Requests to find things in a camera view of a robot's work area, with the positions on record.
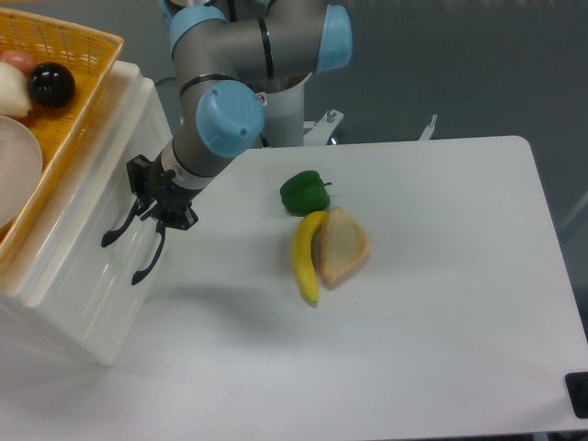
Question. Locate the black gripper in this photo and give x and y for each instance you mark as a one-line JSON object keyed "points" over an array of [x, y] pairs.
{"points": [[159, 197]]}

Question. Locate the black corner object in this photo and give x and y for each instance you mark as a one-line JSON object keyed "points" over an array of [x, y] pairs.
{"points": [[577, 386]]}

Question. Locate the orange woven basket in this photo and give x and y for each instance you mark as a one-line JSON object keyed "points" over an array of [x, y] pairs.
{"points": [[60, 109]]}

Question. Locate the green bell pepper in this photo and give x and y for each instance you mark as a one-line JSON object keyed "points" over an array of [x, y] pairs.
{"points": [[305, 193]]}

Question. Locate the white drawer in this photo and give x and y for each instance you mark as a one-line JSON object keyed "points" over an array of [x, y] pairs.
{"points": [[94, 197]]}

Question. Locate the white bowl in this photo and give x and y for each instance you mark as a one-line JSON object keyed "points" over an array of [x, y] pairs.
{"points": [[21, 168]]}

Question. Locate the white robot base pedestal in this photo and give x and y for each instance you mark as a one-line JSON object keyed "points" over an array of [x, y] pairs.
{"points": [[283, 102]]}

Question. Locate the white pear shaped fruit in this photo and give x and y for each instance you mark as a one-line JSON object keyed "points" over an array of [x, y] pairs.
{"points": [[15, 100]]}

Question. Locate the black ball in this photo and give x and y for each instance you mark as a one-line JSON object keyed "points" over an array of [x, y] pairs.
{"points": [[51, 85]]}

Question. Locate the yellow banana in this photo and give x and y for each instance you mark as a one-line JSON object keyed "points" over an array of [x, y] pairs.
{"points": [[301, 255]]}

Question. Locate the red onion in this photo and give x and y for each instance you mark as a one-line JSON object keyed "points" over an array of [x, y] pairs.
{"points": [[22, 60]]}

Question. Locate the slice of bread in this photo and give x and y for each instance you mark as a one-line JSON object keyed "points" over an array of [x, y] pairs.
{"points": [[344, 246]]}

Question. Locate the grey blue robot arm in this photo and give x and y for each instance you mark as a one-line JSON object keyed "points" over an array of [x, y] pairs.
{"points": [[217, 62]]}

